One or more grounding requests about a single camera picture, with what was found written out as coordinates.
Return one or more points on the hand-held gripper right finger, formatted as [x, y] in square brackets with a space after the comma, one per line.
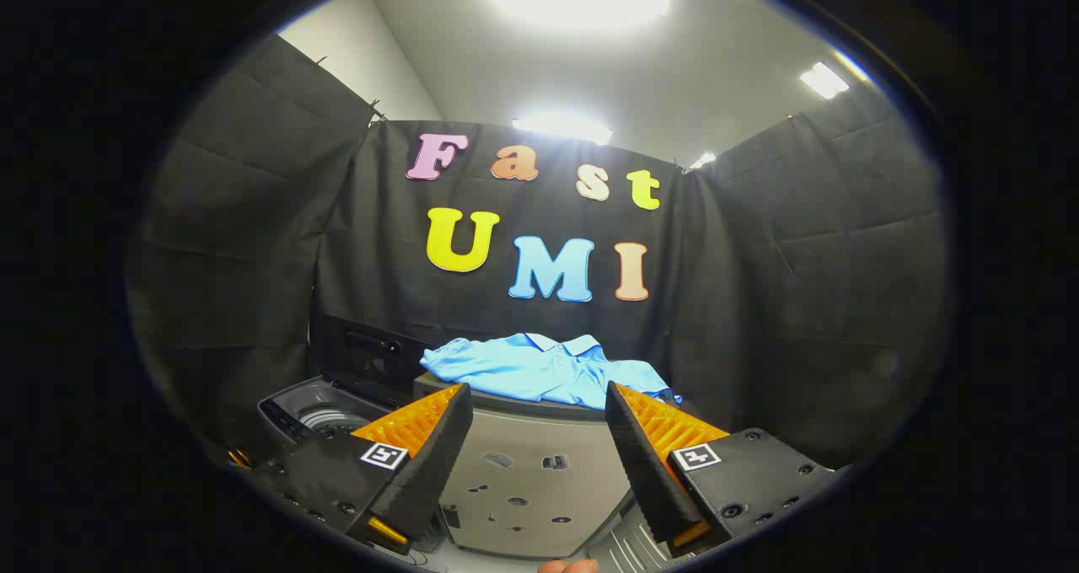
[641, 472]

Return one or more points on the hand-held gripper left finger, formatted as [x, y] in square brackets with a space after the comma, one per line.
[438, 463]

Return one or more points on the dark glass washing machine lid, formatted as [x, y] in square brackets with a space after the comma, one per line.
[362, 354]

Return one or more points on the light blue polo shirt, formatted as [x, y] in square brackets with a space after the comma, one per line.
[539, 371]

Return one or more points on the grey washing machine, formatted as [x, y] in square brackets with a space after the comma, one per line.
[282, 417]

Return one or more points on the black backdrop cloth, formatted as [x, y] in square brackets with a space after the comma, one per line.
[759, 286]

